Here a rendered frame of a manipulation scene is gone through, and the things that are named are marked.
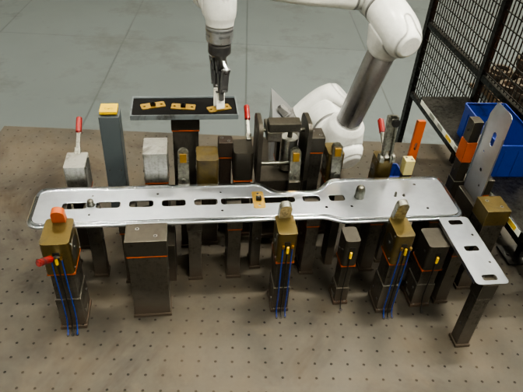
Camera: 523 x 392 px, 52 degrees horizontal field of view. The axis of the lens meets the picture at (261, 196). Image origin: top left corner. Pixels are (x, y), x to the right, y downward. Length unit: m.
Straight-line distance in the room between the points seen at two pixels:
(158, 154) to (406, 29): 0.88
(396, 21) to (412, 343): 1.02
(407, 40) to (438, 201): 0.54
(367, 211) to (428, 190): 0.26
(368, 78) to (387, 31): 0.23
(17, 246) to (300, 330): 1.06
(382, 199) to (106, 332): 0.99
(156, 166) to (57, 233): 0.40
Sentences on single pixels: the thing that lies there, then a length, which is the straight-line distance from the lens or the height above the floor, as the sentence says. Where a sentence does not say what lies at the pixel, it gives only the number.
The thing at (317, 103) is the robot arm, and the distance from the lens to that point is 2.32.
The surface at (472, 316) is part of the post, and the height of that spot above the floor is 0.85.
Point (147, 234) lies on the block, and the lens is 1.57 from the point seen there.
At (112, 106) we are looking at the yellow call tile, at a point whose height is 1.16.
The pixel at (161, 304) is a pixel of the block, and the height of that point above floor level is 0.75.
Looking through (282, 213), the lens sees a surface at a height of 1.07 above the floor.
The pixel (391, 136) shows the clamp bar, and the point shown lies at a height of 1.14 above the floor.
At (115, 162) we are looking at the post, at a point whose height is 0.96.
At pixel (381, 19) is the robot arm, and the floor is 1.49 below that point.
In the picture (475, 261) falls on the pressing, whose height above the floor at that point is 1.00.
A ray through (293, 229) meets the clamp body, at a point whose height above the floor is 1.05.
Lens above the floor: 2.08
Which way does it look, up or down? 38 degrees down
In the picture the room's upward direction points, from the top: 4 degrees clockwise
